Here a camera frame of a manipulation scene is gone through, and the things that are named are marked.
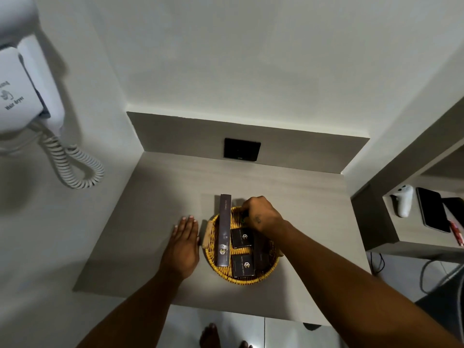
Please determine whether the person's left foot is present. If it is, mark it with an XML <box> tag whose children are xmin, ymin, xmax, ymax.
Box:
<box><xmin>199</xmin><ymin>323</ymin><xmax>222</xmax><ymax>348</ymax></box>

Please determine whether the white handheld controller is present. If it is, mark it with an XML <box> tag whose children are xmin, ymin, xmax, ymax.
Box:
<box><xmin>390</xmin><ymin>184</ymin><xmax>414</xmax><ymax>218</ymax></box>

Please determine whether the small dark square box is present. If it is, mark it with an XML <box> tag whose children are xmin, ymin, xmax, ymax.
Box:
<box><xmin>231</xmin><ymin>254</ymin><xmax>256</xmax><ymax>279</ymax></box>
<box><xmin>230</xmin><ymin>228</ymin><xmax>254</xmax><ymax>249</ymax></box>

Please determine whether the black smartphone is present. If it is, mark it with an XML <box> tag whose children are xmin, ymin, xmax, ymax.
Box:
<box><xmin>442</xmin><ymin>196</ymin><xmax>464</xmax><ymax>229</ymax></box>
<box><xmin>416</xmin><ymin>187</ymin><xmax>451</xmax><ymax>234</ymax></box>

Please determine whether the long dark box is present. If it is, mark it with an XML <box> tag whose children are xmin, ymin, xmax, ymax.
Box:
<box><xmin>216</xmin><ymin>193</ymin><xmax>232</xmax><ymax>268</ymax></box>
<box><xmin>253</xmin><ymin>230</ymin><xmax>272</xmax><ymax>274</ymax></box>

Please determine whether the person's left forearm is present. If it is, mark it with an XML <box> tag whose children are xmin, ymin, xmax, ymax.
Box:
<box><xmin>76</xmin><ymin>268</ymin><xmax>182</xmax><ymax>348</ymax></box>

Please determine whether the black floor cable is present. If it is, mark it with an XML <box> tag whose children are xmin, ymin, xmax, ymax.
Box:
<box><xmin>420</xmin><ymin>259</ymin><xmax>461</xmax><ymax>294</ymax></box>
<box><xmin>369</xmin><ymin>251</ymin><xmax>386</xmax><ymax>276</ymax></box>

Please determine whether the white wall hair dryer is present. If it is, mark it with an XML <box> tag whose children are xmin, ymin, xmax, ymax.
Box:
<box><xmin>0</xmin><ymin>0</ymin><xmax>66</xmax><ymax>136</ymax></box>

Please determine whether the person's right hand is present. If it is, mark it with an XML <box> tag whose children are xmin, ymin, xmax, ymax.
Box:
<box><xmin>241</xmin><ymin>195</ymin><xmax>287</xmax><ymax>238</ymax></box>

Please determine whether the person's right forearm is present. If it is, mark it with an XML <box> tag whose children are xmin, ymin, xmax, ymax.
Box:
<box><xmin>270</xmin><ymin>220</ymin><xmax>464</xmax><ymax>348</ymax></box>

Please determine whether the red pen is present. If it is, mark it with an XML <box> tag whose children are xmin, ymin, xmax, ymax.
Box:
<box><xmin>449</xmin><ymin>220</ymin><xmax>464</xmax><ymax>247</ymax></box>

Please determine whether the dark grey chair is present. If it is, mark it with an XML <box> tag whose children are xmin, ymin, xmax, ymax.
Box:
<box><xmin>415</xmin><ymin>268</ymin><xmax>464</xmax><ymax>341</ymax></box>

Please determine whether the person's left hand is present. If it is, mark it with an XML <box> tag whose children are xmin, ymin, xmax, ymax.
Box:
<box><xmin>159</xmin><ymin>215</ymin><xmax>201</xmax><ymax>281</ymax></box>

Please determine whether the round yellow wicker basket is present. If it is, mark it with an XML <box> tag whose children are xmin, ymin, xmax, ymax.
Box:
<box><xmin>202</xmin><ymin>206</ymin><xmax>283</xmax><ymax>286</ymax></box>

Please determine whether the black wall socket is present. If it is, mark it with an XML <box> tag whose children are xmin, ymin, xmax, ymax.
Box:
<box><xmin>223</xmin><ymin>137</ymin><xmax>261</xmax><ymax>162</ymax></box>

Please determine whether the grey shelf unit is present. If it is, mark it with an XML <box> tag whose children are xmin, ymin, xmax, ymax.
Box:
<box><xmin>349</xmin><ymin>94</ymin><xmax>464</xmax><ymax>265</ymax></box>

